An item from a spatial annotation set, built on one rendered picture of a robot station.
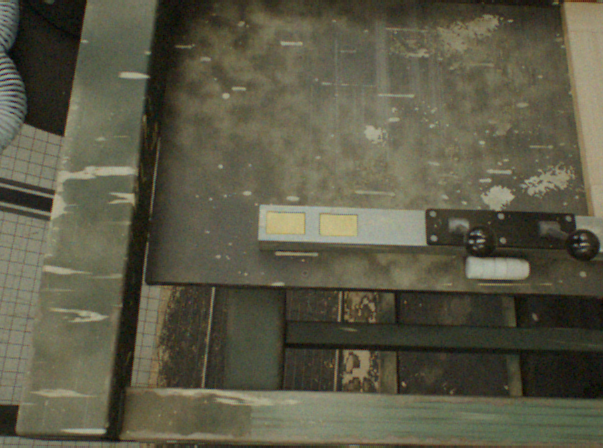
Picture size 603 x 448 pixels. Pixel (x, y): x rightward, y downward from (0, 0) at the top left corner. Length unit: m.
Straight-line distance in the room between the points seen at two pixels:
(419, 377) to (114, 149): 2.35
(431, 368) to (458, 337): 2.03
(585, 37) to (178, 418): 0.81
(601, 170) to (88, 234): 0.70
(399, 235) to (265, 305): 0.21
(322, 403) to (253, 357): 0.14
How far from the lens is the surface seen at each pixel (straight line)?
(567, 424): 0.87
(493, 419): 0.84
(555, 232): 0.88
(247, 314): 0.90
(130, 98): 0.89
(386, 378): 2.00
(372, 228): 0.87
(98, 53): 0.94
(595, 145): 1.04
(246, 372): 0.89
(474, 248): 0.77
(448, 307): 2.94
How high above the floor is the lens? 2.11
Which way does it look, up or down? 32 degrees down
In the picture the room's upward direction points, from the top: 75 degrees counter-clockwise
